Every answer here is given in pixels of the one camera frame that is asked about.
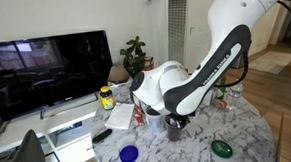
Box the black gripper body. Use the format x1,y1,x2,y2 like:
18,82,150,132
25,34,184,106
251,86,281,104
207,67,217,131
168,110,198,124

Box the clear cup with brown beans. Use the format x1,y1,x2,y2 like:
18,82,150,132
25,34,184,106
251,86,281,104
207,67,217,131
163,112,187,143

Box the clear cup with dark powder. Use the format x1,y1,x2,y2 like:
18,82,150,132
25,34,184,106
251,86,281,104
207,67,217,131
143,104,166,134

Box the white bottle blue cap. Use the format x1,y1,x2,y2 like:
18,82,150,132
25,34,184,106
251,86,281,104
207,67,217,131
203,92,216,108

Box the red ketchup packets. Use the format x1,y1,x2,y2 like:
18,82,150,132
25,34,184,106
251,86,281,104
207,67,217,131
132,105,147,128

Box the green glass bottle red cap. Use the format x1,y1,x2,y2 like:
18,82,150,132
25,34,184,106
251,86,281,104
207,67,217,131
214,75,229,101

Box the blue plastic lid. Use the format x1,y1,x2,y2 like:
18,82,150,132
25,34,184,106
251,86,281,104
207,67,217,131
118,144,140,162

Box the clear plastic water bottle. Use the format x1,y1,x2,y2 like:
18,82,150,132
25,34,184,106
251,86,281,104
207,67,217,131
226,79,245,110

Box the yellow lid vitamin jar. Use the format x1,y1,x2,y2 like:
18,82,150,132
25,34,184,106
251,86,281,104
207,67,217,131
99,86,116,111

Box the open brown cardboard box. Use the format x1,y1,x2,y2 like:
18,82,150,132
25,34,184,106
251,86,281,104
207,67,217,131
107,64,133,86

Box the black remote control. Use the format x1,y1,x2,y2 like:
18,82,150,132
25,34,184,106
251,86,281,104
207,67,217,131
91,128,114,145

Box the green potted plant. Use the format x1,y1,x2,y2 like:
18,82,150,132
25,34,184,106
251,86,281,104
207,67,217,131
118,35,149,80

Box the white door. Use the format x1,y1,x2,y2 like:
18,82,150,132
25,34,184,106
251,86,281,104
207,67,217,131
180,0,219,73

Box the patterned floor rug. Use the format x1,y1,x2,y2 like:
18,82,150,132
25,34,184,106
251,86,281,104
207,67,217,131
247,49,291,77

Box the white television stand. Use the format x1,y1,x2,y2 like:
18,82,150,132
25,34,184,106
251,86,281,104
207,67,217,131
0,92,106,162

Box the black flat screen television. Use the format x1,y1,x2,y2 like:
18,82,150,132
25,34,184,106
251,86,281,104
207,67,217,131
0,30,116,123

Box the black chair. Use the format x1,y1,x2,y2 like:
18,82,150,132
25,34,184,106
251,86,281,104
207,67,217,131
0,128,47,162

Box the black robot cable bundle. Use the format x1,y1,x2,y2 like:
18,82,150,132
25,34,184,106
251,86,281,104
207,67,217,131
215,0,291,89

